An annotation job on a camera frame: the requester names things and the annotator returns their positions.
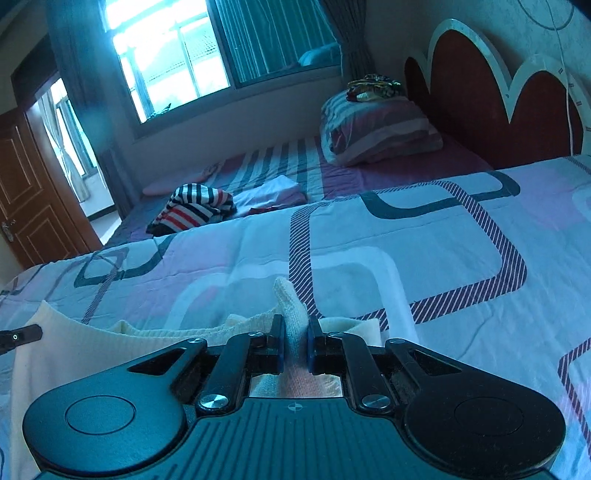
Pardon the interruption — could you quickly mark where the dark grey curtain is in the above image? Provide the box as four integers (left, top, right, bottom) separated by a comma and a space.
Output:
320, 0, 376, 87
45, 0, 140, 221

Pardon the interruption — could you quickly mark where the dark wall cable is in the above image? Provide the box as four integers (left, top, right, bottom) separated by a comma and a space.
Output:
516, 0, 576, 32

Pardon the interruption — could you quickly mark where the white sheer curtain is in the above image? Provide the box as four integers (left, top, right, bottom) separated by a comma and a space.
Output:
38, 87, 89, 202

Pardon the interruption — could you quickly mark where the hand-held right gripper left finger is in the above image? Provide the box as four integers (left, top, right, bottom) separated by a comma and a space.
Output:
127, 315, 286, 412

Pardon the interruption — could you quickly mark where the striped bed sheet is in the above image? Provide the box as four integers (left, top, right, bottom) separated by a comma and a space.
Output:
105, 133, 495, 251

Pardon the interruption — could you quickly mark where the blue bundle on sill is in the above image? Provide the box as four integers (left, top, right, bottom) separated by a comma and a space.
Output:
298, 43, 341, 68

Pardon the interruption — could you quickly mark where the large sliding window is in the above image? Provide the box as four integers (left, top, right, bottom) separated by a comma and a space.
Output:
102, 0, 346, 126

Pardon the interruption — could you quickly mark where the patterned bed quilt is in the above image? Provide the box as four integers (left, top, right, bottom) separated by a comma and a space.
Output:
0, 154, 591, 480

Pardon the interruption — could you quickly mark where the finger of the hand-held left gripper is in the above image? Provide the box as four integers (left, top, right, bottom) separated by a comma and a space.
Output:
0, 324, 44, 355

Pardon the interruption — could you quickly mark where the white folded cloth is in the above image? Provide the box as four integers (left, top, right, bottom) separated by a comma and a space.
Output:
232, 175, 302, 212

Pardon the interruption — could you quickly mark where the brown wooden door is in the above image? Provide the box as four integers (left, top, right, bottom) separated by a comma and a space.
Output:
0, 110, 103, 272

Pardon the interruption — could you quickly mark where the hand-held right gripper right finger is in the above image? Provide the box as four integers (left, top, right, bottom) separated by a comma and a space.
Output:
306, 316, 463, 410

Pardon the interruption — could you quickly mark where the black white red striped garment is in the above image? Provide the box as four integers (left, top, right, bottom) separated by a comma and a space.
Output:
146, 183, 238, 237

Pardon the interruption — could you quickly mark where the patterned folded cloth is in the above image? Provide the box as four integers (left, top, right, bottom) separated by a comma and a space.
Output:
346, 74, 403, 103

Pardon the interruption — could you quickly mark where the cream knitted sweater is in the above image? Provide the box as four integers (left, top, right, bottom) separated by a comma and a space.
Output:
9, 276, 384, 480

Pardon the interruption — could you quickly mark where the white charging cable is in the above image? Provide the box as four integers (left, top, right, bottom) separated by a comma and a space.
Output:
553, 0, 583, 158

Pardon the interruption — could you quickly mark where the red scalloped headboard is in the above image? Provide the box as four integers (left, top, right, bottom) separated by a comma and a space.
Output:
403, 18, 591, 171

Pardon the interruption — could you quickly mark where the striped pillow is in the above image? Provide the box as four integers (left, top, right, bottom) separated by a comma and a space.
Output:
320, 90, 445, 168

